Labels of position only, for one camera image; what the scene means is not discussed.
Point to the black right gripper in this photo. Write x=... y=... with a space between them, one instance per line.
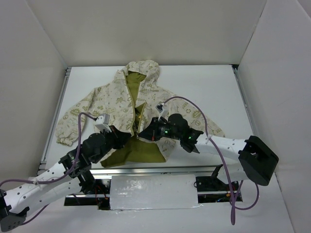
x=152 y=129

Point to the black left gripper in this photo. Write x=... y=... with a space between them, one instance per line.
x=117 y=135

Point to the cream printed hooded jacket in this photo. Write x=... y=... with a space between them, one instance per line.
x=115 y=99

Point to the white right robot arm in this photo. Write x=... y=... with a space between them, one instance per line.
x=254 y=160

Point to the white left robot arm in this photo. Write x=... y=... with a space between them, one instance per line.
x=70 y=175

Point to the olive green Snoopy t-shirt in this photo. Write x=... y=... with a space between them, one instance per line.
x=135 y=151

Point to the white foil-edged panel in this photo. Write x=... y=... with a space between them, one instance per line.
x=153 y=192

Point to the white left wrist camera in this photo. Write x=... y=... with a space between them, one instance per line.
x=102 y=123

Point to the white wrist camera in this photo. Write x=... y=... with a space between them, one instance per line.
x=163 y=110
x=102 y=123

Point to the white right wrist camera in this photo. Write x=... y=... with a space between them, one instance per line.
x=163 y=110

